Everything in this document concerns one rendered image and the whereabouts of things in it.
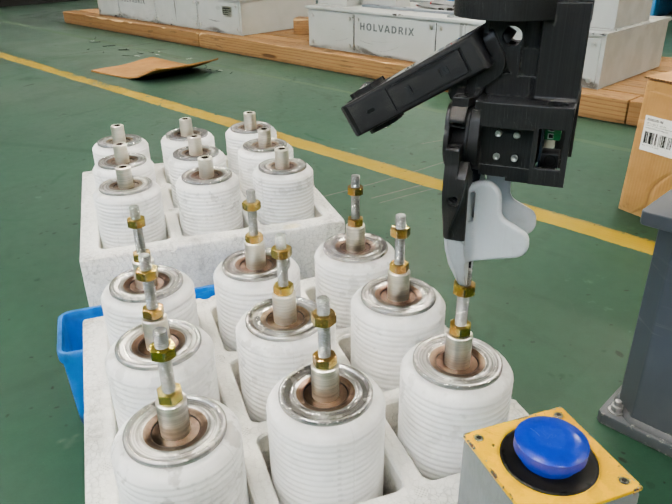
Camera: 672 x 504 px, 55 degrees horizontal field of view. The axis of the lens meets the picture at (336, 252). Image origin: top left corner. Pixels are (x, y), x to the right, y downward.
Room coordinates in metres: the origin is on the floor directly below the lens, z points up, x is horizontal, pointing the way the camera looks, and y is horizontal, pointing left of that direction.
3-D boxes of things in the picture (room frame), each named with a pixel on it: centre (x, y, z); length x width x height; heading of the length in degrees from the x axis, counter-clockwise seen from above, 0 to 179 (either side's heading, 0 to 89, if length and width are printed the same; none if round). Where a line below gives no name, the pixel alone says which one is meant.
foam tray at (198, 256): (1.03, 0.23, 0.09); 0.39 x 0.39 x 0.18; 19
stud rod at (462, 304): (0.45, -0.10, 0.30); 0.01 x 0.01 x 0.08
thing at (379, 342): (0.56, -0.06, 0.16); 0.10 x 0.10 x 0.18
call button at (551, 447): (0.27, -0.12, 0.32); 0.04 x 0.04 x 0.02
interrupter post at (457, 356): (0.45, -0.10, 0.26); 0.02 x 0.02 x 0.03
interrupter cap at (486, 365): (0.45, -0.10, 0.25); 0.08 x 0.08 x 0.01
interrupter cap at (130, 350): (0.48, 0.16, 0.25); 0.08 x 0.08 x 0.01
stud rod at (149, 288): (0.48, 0.16, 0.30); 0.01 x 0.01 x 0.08
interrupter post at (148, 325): (0.48, 0.16, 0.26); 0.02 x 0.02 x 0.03
